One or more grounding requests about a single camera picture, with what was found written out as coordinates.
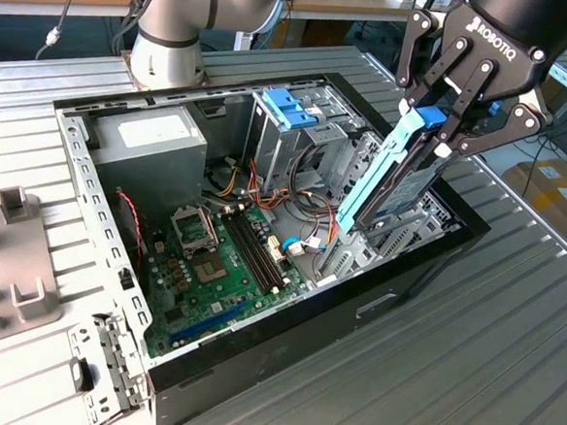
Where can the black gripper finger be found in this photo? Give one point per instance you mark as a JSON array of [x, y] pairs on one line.
[[420, 61], [513, 124]]

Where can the hard disk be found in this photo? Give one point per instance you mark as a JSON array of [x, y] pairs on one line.
[[380, 170]]

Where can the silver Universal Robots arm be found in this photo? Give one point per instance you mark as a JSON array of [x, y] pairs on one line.
[[170, 24]]

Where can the metal disk bay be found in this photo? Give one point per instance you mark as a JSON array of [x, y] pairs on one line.
[[353, 256]]

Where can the labelled cardboard box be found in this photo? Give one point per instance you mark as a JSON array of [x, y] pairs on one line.
[[556, 202]]

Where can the blue plastic drive latch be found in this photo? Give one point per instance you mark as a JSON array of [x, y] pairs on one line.
[[283, 106]]

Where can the metal optical drive cage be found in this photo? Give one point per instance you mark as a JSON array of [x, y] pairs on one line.
[[278, 154]]

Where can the cream board connector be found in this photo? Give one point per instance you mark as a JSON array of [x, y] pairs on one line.
[[276, 251]]

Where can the black RAM slot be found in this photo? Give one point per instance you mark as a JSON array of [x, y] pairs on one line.
[[267, 255], [253, 254], [260, 254], [274, 255]]

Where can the grey power supply unit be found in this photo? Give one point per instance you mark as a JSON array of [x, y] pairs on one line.
[[150, 174]]

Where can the green motherboard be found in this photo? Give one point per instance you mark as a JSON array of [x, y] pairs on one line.
[[239, 292]]

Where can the CPU socket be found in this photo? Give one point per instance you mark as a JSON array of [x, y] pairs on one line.
[[209, 268]]

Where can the small silver board chip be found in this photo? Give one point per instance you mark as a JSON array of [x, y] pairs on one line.
[[216, 307]]

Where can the black open PC case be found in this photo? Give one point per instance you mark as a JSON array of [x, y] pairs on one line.
[[278, 358]]

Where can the blue expansion slot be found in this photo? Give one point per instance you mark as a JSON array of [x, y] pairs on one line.
[[207, 325]]

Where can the black case fan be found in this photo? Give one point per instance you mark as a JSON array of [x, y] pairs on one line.
[[122, 240]]

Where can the grey parts rack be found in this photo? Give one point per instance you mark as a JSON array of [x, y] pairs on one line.
[[12, 259]]

